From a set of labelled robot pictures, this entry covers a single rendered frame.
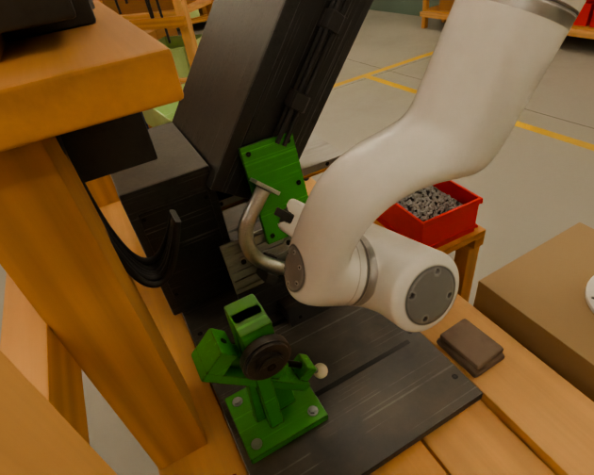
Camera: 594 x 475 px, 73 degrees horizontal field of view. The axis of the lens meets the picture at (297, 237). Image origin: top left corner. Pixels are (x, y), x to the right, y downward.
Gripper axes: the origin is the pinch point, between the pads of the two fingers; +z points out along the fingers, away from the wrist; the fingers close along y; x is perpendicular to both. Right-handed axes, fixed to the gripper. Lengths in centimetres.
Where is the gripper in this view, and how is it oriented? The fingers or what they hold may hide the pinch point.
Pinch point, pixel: (291, 217)
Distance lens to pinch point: 65.5
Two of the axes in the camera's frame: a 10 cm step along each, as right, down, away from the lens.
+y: -7.9, -3.6, -5.0
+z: -4.3, -2.8, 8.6
